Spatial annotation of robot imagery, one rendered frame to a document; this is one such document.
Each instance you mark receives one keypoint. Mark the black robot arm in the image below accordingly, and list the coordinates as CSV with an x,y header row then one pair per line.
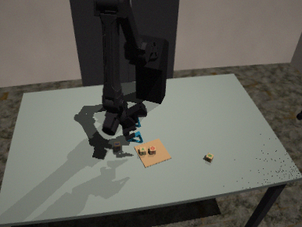
x,y
112,95

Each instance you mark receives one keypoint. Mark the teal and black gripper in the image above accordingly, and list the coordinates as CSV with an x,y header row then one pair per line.
x,y
130,137

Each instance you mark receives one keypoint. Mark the tan square mat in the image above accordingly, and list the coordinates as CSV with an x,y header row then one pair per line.
x,y
151,159

